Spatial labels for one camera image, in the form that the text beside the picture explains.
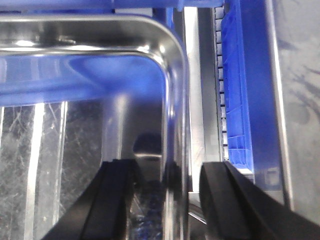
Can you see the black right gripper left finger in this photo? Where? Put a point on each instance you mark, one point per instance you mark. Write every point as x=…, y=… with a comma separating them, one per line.
x=101, y=212

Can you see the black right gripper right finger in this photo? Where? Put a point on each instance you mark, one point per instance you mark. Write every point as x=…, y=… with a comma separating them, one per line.
x=236, y=209

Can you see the silver metal tray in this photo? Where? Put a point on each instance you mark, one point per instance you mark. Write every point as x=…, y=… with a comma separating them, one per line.
x=80, y=90

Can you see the blue bin upper right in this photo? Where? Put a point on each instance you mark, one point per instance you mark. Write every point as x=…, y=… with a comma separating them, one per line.
x=252, y=132

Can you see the blue bin behind tray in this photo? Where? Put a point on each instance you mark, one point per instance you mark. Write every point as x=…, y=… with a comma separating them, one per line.
x=24, y=6

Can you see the roller track rail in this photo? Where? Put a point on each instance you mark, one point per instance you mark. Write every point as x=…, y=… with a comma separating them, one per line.
x=206, y=138

